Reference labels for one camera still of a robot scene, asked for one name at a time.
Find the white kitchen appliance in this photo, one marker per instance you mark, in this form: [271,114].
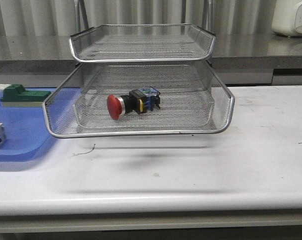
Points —
[287,18]

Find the grey metal rack frame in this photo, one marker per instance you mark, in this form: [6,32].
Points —
[81,15]

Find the grey back counter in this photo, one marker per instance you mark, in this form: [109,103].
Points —
[238,59]

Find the green electrical module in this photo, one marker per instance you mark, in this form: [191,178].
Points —
[16,95]

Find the silver mesh top tray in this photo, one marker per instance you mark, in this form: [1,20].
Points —
[141,45]

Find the red emergency stop button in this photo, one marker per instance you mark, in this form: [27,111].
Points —
[139,100]

